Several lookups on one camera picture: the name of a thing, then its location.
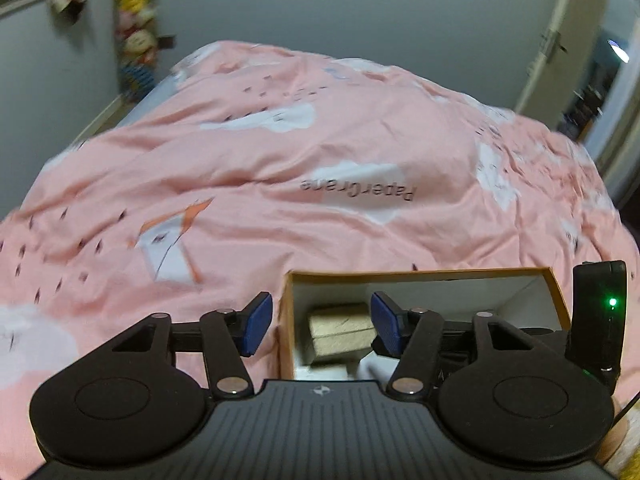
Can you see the cream door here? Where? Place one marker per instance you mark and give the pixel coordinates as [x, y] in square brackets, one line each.
[565, 35]

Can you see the clear tube of plush toys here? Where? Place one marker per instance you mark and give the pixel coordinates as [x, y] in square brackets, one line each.
[135, 35]

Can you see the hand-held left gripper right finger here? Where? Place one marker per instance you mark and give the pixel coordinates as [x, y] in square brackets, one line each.
[387, 325]

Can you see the pink printed blanket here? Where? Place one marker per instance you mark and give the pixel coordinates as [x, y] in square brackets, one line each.
[300, 150]

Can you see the white object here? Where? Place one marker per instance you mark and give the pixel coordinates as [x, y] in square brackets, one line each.
[372, 367]

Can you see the orange-rimmed cardboard box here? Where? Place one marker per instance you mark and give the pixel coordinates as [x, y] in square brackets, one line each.
[450, 290]

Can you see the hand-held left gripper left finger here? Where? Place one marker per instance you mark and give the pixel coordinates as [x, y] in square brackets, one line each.
[257, 322]

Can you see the small brown cardboard box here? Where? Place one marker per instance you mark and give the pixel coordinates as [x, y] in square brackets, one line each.
[340, 330]

